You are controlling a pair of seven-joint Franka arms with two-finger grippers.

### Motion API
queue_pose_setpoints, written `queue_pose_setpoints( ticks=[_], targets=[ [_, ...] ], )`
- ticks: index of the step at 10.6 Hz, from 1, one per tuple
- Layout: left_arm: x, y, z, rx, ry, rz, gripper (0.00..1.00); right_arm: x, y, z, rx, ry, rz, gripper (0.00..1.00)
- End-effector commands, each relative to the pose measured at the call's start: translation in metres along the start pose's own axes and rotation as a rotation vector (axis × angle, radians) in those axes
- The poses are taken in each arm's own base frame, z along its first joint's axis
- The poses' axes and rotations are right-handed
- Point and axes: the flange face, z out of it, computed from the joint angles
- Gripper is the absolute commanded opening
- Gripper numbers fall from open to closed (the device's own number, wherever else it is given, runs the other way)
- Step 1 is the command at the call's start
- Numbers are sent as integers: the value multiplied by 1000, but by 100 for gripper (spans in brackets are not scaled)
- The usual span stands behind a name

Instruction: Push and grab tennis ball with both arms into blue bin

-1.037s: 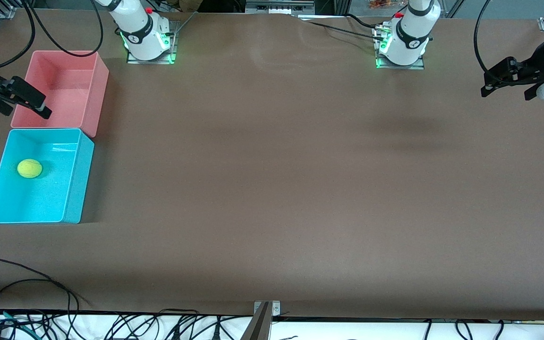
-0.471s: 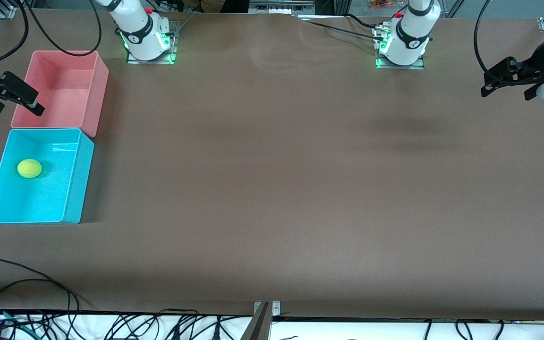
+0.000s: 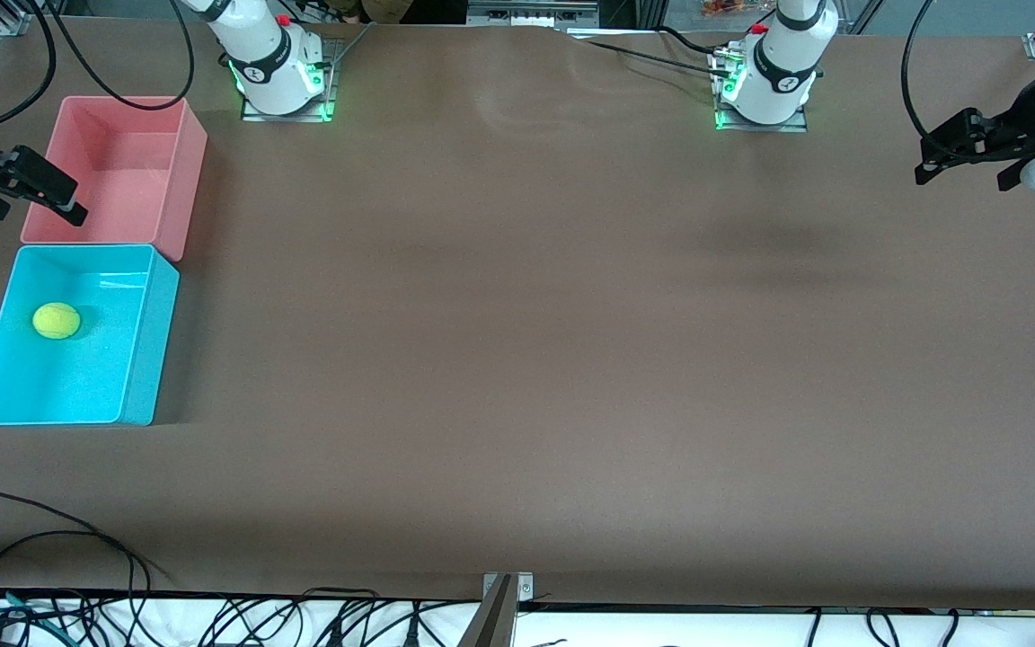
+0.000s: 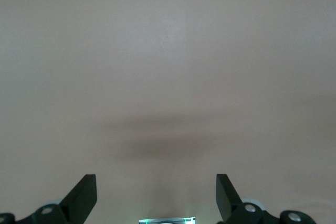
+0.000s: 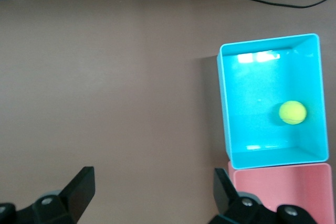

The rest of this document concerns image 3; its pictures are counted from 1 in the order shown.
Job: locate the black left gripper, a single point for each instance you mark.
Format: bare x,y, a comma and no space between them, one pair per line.
1018,124

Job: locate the yellow-green tennis ball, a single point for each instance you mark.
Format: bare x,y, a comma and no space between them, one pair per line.
57,321

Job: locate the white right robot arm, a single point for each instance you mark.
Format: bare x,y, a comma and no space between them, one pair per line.
275,90

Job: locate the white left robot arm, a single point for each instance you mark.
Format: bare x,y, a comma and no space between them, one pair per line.
778,99

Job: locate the pink plastic bin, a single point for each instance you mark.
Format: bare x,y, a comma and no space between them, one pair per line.
136,171

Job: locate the blue plastic bin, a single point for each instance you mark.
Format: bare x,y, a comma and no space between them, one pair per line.
95,377

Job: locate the orange objects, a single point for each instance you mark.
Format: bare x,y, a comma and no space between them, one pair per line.
729,7

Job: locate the grey power strip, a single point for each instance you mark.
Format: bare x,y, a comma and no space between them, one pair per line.
531,13

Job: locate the dark metal beam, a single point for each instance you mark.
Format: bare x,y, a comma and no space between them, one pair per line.
490,624

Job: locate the aluminium frame bracket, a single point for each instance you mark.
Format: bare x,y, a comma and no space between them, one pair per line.
14,25

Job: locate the small metal edge bracket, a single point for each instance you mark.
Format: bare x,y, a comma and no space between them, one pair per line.
525,586

